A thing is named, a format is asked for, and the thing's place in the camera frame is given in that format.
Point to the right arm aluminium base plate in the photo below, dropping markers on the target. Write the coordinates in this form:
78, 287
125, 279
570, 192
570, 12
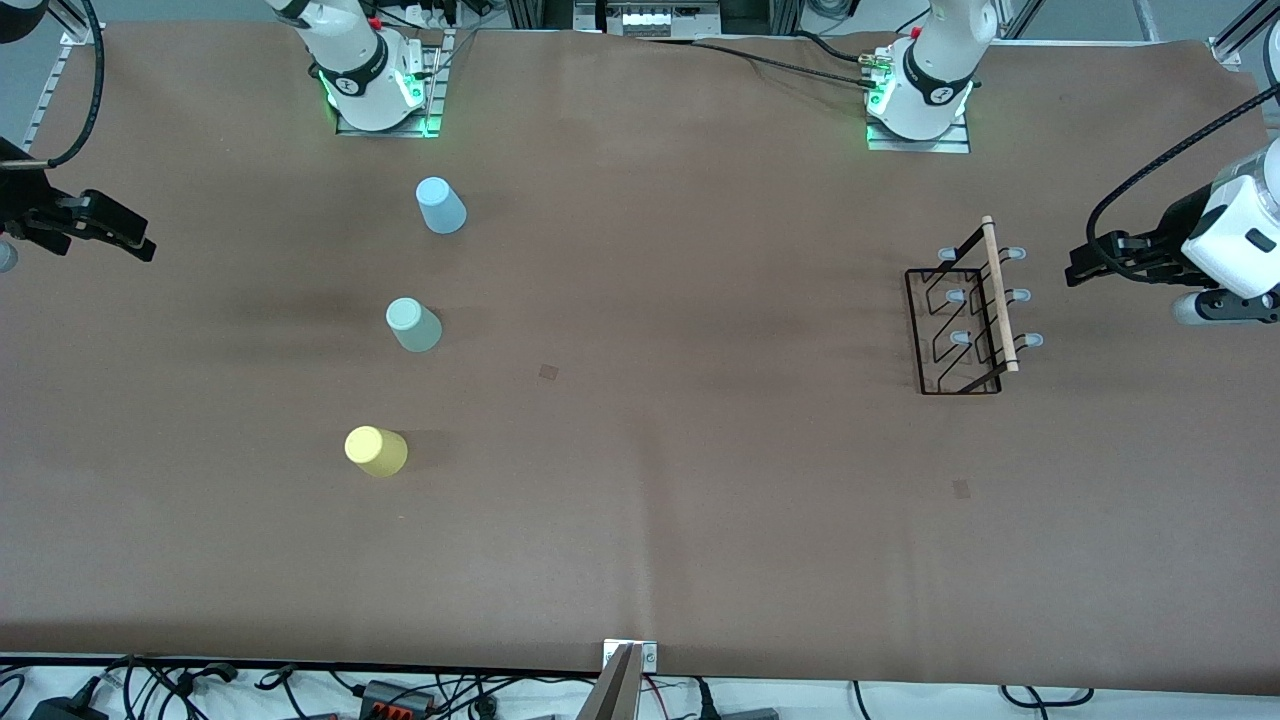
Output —
435, 90

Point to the white power strip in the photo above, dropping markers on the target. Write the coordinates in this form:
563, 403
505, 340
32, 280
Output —
430, 12

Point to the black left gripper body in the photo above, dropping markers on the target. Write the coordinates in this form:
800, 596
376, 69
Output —
1166, 235

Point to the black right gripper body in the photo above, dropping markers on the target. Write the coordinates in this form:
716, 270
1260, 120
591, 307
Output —
22, 203

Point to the grey camera stand post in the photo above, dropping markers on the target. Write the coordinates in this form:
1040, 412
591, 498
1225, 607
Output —
612, 695

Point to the left arm aluminium base plate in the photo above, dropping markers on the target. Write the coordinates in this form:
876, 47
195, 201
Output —
920, 146

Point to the yellow plastic cup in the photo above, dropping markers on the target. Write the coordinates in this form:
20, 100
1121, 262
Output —
378, 452

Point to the brown table cover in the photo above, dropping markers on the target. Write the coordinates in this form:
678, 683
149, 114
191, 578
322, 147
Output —
700, 520

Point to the grey control device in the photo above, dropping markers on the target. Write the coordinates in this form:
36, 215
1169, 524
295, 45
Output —
650, 18

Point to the black box orange levers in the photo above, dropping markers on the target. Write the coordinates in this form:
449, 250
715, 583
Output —
395, 700

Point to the light blue plastic cup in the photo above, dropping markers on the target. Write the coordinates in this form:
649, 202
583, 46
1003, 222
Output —
442, 208

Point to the black power adapter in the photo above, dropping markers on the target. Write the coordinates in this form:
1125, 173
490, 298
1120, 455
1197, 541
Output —
65, 710

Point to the pale green plastic cup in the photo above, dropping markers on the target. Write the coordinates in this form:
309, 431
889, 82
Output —
415, 328

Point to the perforated aluminium rail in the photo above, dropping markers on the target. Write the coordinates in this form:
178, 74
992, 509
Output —
45, 95

